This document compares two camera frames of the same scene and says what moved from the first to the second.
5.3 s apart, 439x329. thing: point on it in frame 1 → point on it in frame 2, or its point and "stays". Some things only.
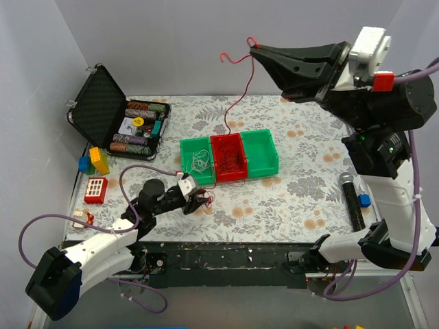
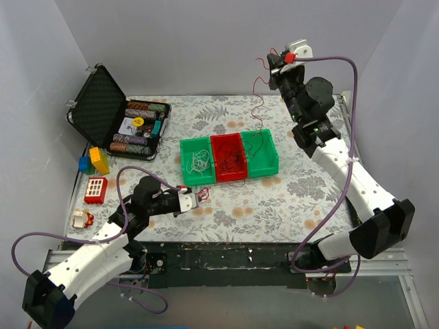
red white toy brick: [96, 190] stays
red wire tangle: [229, 155] → [231, 155]
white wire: [199, 162] stays
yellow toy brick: [99, 160] stays
